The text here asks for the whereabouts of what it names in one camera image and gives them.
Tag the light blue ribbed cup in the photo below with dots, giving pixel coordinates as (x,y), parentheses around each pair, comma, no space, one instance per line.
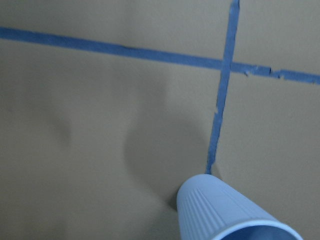
(210,209)

